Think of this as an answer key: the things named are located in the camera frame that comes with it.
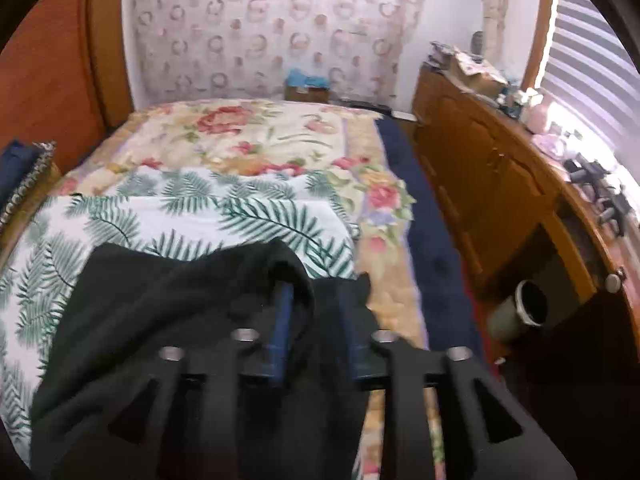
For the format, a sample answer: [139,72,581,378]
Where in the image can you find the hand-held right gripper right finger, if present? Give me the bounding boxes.
[347,330,576,480]

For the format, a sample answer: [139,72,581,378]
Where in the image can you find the open cardboard box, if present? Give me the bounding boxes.
[452,54,509,97]

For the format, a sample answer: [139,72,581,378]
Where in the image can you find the floral blanket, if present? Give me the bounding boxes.
[60,100,447,480]

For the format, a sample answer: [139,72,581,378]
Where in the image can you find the patterned fabric pouch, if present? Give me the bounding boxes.
[427,42,459,69]

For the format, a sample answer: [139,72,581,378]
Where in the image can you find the folded navy medallion-print garment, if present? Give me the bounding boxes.
[0,141,57,227]

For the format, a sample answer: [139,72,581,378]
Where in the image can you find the black tool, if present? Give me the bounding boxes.
[564,157,609,184]
[599,185,632,237]

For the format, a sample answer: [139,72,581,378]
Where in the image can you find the ring-pattern curtain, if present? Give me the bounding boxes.
[122,0,427,107]

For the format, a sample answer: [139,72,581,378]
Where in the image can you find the grey-green cup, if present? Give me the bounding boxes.
[487,280,549,344]

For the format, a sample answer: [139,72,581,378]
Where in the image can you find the beige tied curtain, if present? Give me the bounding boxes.
[482,0,527,67]

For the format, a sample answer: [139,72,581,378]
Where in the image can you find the striped window blinds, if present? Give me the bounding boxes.
[536,0,640,162]

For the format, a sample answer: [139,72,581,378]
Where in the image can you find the wooden cabinet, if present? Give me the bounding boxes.
[412,64,640,312]

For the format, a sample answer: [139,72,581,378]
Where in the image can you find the pink container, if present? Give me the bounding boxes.
[520,100,552,132]

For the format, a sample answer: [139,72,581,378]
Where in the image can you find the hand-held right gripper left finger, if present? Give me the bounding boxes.
[55,280,296,480]

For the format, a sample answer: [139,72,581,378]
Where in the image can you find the cardboard box by curtain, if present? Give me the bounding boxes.
[284,83,331,104]

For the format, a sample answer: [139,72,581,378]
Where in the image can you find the navy quilt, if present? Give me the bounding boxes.
[375,117,487,362]

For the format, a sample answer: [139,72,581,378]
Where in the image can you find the folded mustard patterned garment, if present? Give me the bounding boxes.
[0,164,64,242]

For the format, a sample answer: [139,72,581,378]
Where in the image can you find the blue plastic bag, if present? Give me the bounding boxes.
[286,67,329,87]

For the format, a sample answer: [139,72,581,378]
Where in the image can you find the leaf-print bed sheet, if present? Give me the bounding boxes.
[0,167,359,461]

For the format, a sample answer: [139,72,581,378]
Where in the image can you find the black t-shirt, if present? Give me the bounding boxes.
[30,240,373,480]

